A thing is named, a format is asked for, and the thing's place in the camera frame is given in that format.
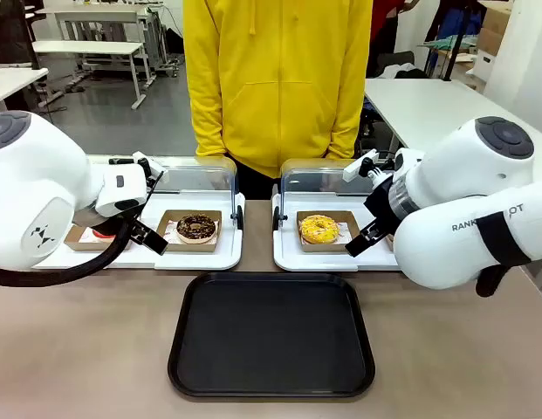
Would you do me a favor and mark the white storage box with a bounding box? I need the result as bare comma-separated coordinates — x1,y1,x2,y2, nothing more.
472,47,499,82

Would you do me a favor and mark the white table with orange item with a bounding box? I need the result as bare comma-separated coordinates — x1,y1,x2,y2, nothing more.
0,67,50,115

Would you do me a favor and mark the white table with metal legs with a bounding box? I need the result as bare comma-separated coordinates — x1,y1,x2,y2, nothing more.
31,39,157,111

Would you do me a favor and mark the black strap on right arm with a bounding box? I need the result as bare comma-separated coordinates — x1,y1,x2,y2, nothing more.
474,212,534,299

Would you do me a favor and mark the black cloth on chair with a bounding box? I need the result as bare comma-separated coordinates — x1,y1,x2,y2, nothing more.
374,50,434,80

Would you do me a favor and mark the chocolate sprinkled donut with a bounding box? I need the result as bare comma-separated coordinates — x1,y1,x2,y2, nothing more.
175,212,220,245

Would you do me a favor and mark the person's right forearm yellow sleeve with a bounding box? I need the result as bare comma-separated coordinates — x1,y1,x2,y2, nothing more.
184,60,231,159

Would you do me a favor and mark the large white table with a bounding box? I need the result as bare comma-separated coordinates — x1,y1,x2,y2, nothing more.
364,77,542,155

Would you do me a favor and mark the clear plastic display lid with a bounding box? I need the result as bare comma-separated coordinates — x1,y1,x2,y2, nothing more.
272,156,399,231
86,155,245,232

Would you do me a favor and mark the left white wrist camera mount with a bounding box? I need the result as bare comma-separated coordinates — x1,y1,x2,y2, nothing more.
107,150,169,185

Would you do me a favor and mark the person in yellow hoodie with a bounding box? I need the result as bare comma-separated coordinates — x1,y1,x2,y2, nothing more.
182,0,374,202

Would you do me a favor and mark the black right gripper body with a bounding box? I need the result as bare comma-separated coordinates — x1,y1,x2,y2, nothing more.
362,175,405,229

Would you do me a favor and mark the white display tray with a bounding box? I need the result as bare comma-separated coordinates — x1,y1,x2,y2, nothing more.
272,191,403,273
34,187,246,271

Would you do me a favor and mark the person's left forearm yellow sleeve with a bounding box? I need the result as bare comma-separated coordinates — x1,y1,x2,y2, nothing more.
325,60,373,161

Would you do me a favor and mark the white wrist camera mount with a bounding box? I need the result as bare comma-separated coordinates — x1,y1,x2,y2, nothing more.
342,148,396,182
107,150,169,185

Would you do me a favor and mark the yellow glazed donut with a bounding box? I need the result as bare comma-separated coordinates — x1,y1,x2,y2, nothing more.
298,213,340,246

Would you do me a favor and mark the background person in red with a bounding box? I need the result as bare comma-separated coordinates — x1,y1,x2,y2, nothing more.
368,0,429,78

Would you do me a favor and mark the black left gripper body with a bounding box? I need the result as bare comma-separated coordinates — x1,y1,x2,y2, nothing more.
74,203,143,237

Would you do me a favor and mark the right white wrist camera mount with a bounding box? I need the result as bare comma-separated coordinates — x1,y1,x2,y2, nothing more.
342,148,396,182

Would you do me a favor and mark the black stand pole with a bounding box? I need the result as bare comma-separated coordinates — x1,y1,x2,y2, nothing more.
442,0,482,83

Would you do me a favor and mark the white background desk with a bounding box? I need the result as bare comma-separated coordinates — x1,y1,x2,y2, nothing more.
34,3,153,43

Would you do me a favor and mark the white printed paper liner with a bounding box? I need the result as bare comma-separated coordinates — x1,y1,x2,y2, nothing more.
161,218,222,245
334,219,354,244
78,226,118,244

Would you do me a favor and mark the black serving tray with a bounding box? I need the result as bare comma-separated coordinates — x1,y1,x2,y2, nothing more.
168,271,376,398

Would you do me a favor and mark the brown cardboard donut box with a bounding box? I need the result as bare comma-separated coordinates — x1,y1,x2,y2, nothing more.
153,209,223,255
63,223,133,253
295,209,364,255

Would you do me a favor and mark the red glazed donut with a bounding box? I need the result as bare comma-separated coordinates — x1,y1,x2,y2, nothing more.
88,228,117,244

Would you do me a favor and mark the green mat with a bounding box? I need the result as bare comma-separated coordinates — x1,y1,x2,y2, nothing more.
422,33,460,52

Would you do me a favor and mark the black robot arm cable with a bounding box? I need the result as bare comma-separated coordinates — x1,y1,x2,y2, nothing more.
0,216,139,288

